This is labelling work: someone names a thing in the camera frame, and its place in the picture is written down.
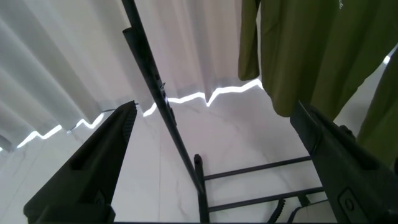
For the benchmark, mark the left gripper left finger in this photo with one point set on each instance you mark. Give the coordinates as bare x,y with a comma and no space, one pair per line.
77,186

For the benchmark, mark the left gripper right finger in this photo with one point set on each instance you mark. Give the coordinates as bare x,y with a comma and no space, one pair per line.
373,193

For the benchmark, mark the green printed sleeveless shirt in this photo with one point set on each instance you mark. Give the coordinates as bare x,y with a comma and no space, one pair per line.
311,46

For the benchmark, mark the black clothes rack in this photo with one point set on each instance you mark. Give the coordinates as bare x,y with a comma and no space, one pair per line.
146,62

